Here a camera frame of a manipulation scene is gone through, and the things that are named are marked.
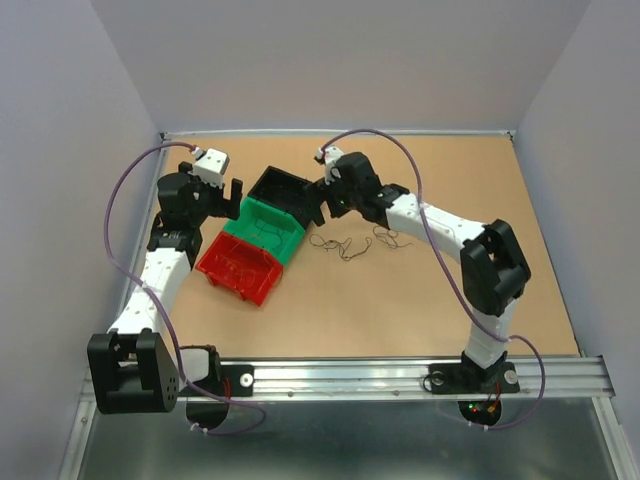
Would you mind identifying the thin orange wire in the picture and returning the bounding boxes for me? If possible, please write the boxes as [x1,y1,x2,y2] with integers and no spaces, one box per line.
[214,249,276,291]

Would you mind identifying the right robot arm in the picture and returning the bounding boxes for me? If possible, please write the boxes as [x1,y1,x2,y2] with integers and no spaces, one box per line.
[305,147,531,394]

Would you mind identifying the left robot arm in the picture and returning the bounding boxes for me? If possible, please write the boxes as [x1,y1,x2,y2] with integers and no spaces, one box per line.
[87,149,242,414]

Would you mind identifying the black plastic bin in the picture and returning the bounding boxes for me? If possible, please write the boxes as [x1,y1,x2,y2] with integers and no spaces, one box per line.
[248,166,312,230]

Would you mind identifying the green plastic bin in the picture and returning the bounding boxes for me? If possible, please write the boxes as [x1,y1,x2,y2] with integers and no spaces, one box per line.
[223,197,306,266]

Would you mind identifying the red plastic bin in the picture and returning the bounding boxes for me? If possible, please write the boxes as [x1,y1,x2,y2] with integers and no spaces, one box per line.
[195,231,284,307]

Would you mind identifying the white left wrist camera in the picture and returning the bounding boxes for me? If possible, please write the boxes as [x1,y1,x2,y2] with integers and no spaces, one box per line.
[191,147,230,189]

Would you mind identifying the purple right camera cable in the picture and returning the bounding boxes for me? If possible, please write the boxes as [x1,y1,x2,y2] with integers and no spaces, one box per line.
[322,128,546,432]

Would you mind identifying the purple camera cable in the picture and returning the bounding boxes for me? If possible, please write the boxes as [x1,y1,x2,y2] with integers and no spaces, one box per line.
[322,128,546,432]
[102,141,267,435]

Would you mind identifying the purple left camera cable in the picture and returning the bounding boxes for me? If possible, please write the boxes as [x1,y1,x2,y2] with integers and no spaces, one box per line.
[102,141,267,435]

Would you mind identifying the aluminium mounting rail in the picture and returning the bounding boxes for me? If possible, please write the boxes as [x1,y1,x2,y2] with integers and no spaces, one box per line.
[185,351,614,403]

